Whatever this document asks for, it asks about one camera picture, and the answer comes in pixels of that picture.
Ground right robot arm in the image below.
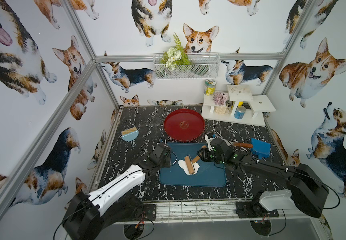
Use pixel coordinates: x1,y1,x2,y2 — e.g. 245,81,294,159
197,138,329,218

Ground teal plastic tray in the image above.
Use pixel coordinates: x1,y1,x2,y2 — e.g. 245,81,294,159
160,143,227,187

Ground white tiered shelf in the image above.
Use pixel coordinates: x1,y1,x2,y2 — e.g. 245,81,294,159
202,85,276,127

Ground pink flower decoration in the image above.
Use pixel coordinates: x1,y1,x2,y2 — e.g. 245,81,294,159
213,92,230,107

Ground wooden double roller pin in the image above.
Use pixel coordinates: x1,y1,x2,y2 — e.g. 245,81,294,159
182,145,205,171

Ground light blue hand brush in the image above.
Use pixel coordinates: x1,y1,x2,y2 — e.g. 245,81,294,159
121,127,139,147

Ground white dough piece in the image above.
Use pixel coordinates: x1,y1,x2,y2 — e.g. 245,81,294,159
178,160,200,175

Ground artificial green white flowers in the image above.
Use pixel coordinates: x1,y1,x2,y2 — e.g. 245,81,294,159
160,33,192,71

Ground blue can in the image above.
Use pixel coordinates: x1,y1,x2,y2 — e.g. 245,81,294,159
234,106,246,120

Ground round metal cutter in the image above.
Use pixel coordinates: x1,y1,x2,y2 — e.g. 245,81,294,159
170,151,178,167

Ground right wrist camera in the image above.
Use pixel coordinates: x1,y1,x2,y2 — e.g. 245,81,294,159
205,133,217,151

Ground yellow sunflower seed can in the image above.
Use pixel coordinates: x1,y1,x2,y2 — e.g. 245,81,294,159
205,79,217,96

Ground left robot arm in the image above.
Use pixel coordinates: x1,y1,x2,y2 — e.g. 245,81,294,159
60,143,172,240

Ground metal dough scraper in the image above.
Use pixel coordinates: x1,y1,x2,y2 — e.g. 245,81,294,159
221,137,253,149

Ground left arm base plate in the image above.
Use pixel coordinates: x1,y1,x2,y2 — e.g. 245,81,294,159
121,203,157,223

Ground white wire wall basket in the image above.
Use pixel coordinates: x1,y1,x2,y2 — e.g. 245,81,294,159
153,53,221,80

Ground red round tray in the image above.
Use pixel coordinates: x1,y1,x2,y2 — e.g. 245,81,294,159
164,109,205,142

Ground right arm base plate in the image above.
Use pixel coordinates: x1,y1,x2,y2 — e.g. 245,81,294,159
235,201,279,219

